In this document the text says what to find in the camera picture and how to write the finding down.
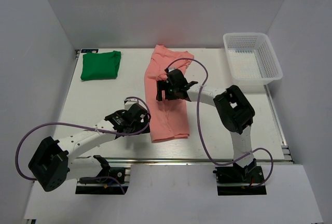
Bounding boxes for pink t-shirt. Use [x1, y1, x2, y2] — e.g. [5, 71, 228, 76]
[144, 45, 194, 143]

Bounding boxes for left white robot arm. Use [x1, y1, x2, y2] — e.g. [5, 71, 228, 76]
[28, 103, 151, 192]

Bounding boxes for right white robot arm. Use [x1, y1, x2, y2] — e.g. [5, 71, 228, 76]
[156, 69, 256, 182]

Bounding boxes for folded green t-shirt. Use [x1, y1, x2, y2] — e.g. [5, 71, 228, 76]
[80, 51, 121, 81]

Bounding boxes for white plastic basket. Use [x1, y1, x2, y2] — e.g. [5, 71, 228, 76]
[223, 33, 283, 87]

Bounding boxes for blue label sticker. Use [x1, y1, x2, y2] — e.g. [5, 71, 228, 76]
[80, 49, 99, 53]

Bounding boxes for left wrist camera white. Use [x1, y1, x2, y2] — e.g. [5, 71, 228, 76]
[124, 99, 137, 108]

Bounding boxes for aluminium table edge rail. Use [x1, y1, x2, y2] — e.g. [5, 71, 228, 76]
[46, 156, 293, 166]

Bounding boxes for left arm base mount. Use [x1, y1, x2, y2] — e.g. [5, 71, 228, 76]
[75, 155, 129, 195]

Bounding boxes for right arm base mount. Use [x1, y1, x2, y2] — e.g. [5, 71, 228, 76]
[213, 166, 267, 196]

